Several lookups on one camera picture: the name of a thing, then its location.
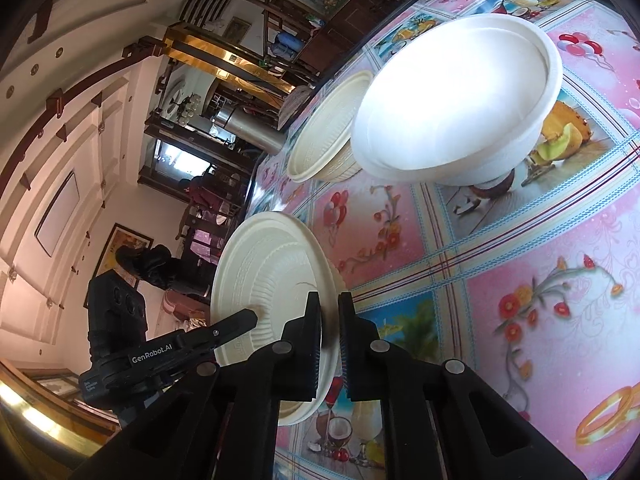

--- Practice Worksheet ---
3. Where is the small steel thermos bottle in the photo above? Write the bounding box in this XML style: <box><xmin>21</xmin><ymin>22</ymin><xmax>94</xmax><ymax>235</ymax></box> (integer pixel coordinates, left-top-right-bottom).
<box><xmin>210</xmin><ymin>105</ymin><xmax>286</xmax><ymax>153</ymax></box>

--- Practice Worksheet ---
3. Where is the small framed picture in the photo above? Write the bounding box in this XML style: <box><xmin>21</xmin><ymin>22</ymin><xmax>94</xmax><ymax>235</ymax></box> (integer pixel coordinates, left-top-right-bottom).
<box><xmin>222</xmin><ymin>16</ymin><xmax>251</xmax><ymax>43</ymax></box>

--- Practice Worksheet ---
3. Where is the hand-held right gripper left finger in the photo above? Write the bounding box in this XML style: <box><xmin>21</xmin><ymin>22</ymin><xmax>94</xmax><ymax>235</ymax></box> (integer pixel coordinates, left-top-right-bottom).
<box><xmin>70</xmin><ymin>291</ymin><xmax>323</xmax><ymax>480</ymax></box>

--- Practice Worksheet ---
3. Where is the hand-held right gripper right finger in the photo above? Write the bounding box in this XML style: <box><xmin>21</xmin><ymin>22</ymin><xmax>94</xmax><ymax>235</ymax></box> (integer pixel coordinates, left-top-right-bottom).
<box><xmin>337</xmin><ymin>291</ymin><xmax>591</xmax><ymax>480</ymax></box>

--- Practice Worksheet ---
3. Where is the framed wall painting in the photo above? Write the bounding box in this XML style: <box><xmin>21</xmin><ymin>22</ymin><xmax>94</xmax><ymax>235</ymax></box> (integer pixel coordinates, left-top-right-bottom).
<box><xmin>82</xmin><ymin>223</ymin><xmax>153</xmax><ymax>311</ymax></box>

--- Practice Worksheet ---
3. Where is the chandelier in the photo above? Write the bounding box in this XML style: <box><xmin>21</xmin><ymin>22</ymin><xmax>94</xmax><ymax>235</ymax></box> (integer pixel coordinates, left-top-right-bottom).
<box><xmin>167</xmin><ymin>92</ymin><xmax>201</xmax><ymax>123</ymax></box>

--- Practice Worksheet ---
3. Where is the blue water jug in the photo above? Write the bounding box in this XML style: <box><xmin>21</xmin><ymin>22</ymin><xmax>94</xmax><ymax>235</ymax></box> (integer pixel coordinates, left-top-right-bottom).
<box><xmin>275</xmin><ymin>34</ymin><xmax>301</xmax><ymax>58</ymax></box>

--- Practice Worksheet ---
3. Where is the square ceiling light panel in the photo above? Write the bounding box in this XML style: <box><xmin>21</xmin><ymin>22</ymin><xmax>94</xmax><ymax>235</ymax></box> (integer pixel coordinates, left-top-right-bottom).
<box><xmin>34</xmin><ymin>171</ymin><xmax>81</xmax><ymax>256</ymax></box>

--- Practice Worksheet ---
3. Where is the sofa with patterned blanket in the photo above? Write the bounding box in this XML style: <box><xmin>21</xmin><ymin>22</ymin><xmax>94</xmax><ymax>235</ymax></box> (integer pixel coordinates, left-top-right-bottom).
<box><xmin>162</xmin><ymin>290</ymin><xmax>211</xmax><ymax>328</ymax></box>

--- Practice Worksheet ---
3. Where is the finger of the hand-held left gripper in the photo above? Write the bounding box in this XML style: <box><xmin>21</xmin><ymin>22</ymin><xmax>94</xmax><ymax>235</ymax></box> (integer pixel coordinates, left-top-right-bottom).
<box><xmin>200</xmin><ymin>309</ymin><xmax>259</xmax><ymax>356</ymax></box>

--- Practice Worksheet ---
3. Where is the cream ribbed plastic bowl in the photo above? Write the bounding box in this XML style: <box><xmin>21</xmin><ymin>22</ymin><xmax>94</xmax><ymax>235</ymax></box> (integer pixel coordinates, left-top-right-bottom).
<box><xmin>210</xmin><ymin>211</ymin><xmax>347</xmax><ymax>427</ymax></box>
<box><xmin>286</xmin><ymin>70</ymin><xmax>376</xmax><ymax>183</ymax></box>

